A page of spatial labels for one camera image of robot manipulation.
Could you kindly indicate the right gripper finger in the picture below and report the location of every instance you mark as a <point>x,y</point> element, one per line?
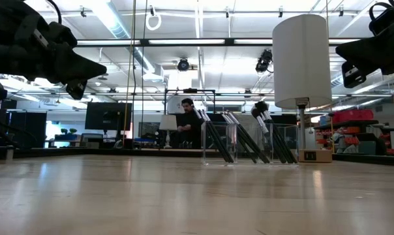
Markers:
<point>353,75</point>
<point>373,52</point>

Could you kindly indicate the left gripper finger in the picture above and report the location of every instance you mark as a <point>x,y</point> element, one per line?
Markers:
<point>76,88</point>
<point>76,63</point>

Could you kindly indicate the fluffy brown powder brush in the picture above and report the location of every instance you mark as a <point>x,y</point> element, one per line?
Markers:
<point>261,105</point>

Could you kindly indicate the fluffy dark powder brush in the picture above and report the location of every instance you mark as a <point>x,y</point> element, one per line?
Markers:
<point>255,112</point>

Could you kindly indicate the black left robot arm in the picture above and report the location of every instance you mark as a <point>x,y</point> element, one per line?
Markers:
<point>1,19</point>

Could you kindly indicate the red storage bin shelf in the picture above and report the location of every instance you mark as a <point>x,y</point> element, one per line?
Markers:
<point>353,115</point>

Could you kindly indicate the black background monitor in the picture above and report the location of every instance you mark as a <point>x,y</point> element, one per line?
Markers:
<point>109,115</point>

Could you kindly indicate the grey background chair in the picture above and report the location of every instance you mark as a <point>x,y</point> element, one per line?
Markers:
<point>91,140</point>

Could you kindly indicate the white shade wooden table lamp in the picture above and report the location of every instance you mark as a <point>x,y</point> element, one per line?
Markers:
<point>301,58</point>

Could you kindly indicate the black cabinet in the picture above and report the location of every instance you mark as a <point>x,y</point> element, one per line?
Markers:
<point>30,130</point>

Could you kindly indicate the clear acrylic brush organizer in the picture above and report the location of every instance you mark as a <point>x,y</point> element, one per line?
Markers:
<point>293,140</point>

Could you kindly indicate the black ceiling spotlight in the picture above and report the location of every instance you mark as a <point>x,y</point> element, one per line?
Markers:
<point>263,60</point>
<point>183,64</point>

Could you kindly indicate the small white table lamp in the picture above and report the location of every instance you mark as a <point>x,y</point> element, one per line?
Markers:
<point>168,123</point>

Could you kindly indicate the person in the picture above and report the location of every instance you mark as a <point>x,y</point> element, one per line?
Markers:
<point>188,125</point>

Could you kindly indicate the silver ventilation duct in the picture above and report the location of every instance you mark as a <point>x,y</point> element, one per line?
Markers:
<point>118,31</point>

